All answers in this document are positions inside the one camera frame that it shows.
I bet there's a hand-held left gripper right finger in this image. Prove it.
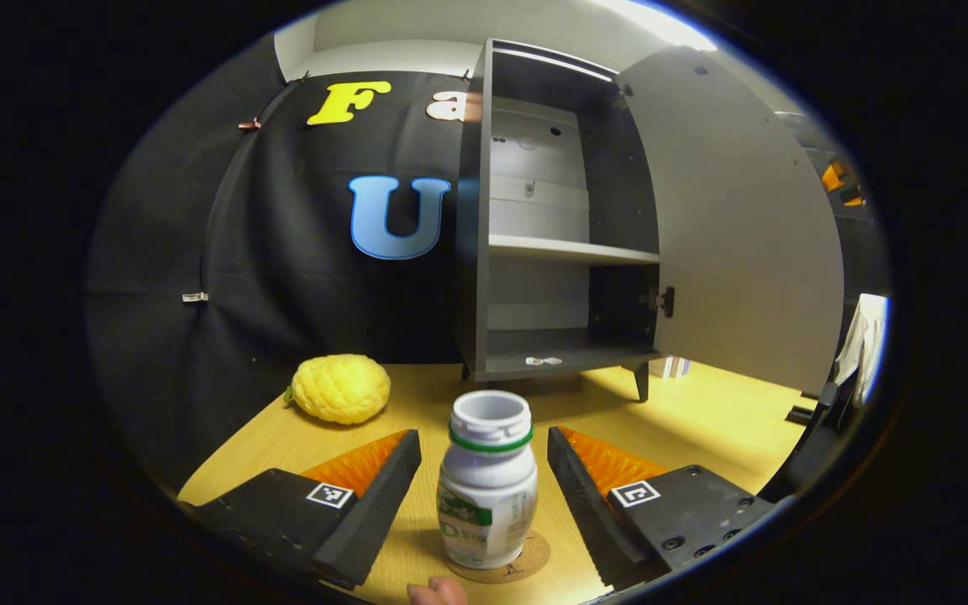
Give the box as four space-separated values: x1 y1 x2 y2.
547 426 776 593

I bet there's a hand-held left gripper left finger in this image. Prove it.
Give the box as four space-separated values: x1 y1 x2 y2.
177 429 424 591

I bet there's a round cork coaster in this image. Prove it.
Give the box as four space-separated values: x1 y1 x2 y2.
446 529 552 585

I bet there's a cream cabinet door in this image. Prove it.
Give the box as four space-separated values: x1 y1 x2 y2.
618 45 846 397

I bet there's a white bottle green ring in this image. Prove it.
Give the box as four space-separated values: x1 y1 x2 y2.
437 389 539 571

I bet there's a dark grey cabinet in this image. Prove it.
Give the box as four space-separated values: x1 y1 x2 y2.
453 38 678 402

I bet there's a grey cabinet shelf board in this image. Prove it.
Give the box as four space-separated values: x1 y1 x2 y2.
488 234 661 267

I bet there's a bumpy yellow lemon toy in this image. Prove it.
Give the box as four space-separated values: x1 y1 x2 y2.
285 354 392 425

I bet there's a white cloth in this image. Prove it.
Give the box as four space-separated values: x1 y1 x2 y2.
835 292 890 408

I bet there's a black backdrop cloth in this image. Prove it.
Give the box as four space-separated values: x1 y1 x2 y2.
85 34 892 497

